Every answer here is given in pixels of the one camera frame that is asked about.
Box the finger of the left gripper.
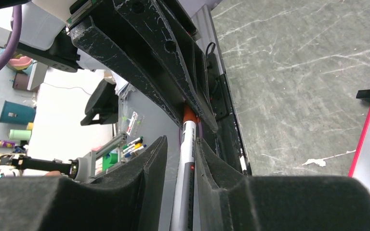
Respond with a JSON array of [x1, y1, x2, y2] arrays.
[[70, 16, 183, 128], [115, 0, 218, 132]]

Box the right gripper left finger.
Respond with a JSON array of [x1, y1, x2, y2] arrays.
[[0, 136, 168, 231]]

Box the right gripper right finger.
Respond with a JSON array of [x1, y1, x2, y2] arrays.
[[196, 138, 370, 231]]

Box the whiteboard marker white barrel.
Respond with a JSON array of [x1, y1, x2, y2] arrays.
[[170, 120, 197, 231]]

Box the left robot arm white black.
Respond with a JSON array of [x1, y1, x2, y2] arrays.
[[0, 0, 218, 132]]

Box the black whiteboard clip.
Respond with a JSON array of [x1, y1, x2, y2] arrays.
[[356, 89, 370, 101]]

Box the markers on tray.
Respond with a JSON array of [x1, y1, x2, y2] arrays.
[[121, 136, 143, 158]]

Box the teal bin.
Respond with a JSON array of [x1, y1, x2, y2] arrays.
[[0, 101, 36, 125]]

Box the green cup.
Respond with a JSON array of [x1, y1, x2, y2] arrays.
[[8, 129, 32, 141]]

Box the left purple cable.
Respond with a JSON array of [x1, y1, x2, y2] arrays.
[[0, 4, 23, 84]]

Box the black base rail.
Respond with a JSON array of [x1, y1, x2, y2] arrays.
[[192, 4, 252, 175]]

